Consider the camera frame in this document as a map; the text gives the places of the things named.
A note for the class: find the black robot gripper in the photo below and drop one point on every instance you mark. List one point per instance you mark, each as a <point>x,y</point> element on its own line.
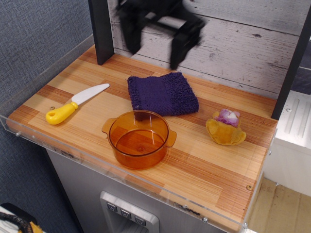
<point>136,14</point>

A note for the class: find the yellow plush cheese toy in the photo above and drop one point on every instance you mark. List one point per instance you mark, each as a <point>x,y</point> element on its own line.
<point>224,128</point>

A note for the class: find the purple folded cloth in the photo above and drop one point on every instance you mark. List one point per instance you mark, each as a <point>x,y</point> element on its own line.
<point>167,95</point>

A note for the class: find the orange transparent plastic pot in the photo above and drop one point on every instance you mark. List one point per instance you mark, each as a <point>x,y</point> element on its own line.
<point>140,139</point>

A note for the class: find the clear acrylic table guard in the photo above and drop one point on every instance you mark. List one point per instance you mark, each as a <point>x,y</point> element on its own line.
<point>197,176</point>

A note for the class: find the grey toy fridge cabinet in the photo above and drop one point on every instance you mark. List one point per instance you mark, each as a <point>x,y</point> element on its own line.
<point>83,187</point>

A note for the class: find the white grey side appliance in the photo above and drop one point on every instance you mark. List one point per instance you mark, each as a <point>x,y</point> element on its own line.
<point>288,162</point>

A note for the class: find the silver dispenser button panel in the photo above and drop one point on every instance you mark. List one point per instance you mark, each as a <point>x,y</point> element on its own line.
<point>124,217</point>

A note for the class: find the black yellow object bottom left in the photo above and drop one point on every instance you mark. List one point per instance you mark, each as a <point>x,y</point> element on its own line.
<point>16,220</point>

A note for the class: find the black left frame post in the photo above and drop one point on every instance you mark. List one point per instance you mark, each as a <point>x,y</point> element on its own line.
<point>101,26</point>

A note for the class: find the black frame post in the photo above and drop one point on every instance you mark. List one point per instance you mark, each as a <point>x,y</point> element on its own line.
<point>293,67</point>
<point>101,26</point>

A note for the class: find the yellow handled white toy knife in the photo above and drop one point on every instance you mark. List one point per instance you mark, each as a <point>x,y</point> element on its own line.
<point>58,115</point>

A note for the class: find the black right frame post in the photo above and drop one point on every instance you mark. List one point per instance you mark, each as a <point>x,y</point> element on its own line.
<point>293,67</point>

